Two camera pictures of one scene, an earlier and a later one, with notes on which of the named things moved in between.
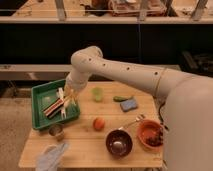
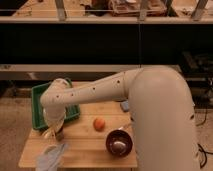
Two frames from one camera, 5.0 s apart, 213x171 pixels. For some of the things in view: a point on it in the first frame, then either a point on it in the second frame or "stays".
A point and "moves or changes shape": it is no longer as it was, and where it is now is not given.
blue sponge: [128, 105] stays
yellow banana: [68, 99] moves or changes shape
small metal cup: [57, 130] stays
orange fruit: [99, 124] stays
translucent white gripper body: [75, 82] -> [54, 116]
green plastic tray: [44, 97] stays
